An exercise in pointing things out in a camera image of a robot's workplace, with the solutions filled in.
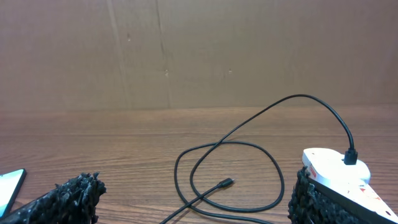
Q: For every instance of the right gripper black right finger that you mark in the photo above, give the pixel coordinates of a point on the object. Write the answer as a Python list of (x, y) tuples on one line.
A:
[(309, 206)]

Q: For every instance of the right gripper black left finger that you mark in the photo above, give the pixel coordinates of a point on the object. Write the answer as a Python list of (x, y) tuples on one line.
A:
[(73, 202)]

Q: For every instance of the white power strip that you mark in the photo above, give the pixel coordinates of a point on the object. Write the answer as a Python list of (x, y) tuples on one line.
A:
[(358, 198)]

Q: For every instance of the Galaxy smartphone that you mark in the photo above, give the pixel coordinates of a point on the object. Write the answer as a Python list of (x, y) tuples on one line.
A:
[(10, 186)]

